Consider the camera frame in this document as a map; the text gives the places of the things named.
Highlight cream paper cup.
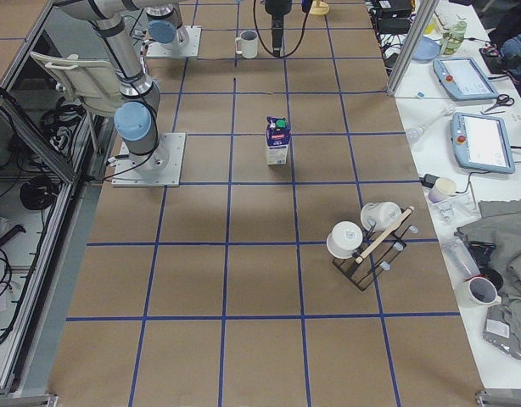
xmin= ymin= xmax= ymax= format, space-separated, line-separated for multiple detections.
xmin=428 ymin=177 xmax=457 ymax=204

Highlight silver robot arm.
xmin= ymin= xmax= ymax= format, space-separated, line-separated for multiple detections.
xmin=54 ymin=1 xmax=190 ymax=172
xmin=145 ymin=1 xmax=190 ymax=51

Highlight black wire cup rack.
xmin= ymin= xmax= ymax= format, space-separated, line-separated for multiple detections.
xmin=332 ymin=205 xmax=418 ymax=292

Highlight blue white milk carton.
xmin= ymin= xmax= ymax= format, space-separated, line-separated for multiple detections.
xmin=266 ymin=116 xmax=291 ymax=165

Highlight aluminium frame post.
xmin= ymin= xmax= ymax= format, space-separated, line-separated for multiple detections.
xmin=387 ymin=0 xmax=439 ymax=96

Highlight grey cloth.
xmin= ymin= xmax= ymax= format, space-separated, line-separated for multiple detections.
xmin=456 ymin=199 xmax=521 ymax=361

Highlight near teach pendant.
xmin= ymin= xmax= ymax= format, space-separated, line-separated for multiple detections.
xmin=451 ymin=112 xmax=515 ymax=174

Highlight green glass jar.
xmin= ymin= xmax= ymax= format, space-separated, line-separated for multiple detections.
xmin=440 ymin=20 xmax=468 ymax=56

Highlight teach pendant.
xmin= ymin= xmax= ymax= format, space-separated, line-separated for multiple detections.
xmin=451 ymin=112 xmax=515 ymax=174
xmin=432 ymin=58 xmax=499 ymax=101

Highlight black camera cable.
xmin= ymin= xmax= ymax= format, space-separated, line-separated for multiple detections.
xmin=252 ymin=0 xmax=315 ymax=59

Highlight black scissors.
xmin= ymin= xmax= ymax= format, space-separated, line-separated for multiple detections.
xmin=481 ymin=93 xmax=515 ymax=114

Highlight white ribbed mug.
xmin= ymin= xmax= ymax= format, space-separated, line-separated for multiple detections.
xmin=235 ymin=30 xmax=258 ymax=59

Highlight white mug red rim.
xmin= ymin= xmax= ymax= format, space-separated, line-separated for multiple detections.
xmin=454 ymin=276 xmax=501 ymax=308

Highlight blue plate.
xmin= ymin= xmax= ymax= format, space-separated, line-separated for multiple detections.
xmin=412 ymin=36 xmax=440 ymax=64

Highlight far teach pendant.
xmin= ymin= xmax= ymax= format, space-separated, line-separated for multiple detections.
xmin=432 ymin=58 xmax=499 ymax=101

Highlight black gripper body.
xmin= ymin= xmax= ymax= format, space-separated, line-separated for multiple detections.
xmin=264 ymin=0 xmax=292 ymax=29

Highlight black power adapter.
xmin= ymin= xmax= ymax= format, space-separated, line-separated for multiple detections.
xmin=419 ymin=174 xmax=439 ymax=189

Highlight white cup on rack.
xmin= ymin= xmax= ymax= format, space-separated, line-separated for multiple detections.
xmin=361 ymin=202 xmax=401 ymax=231
xmin=326 ymin=220 xmax=363 ymax=259

